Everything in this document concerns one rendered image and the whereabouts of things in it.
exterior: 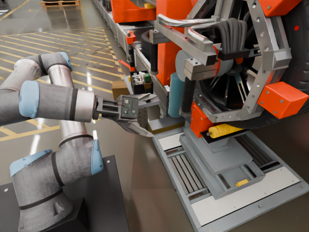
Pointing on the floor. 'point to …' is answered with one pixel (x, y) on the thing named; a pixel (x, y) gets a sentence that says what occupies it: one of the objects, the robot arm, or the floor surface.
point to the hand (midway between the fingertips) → (154, 116)
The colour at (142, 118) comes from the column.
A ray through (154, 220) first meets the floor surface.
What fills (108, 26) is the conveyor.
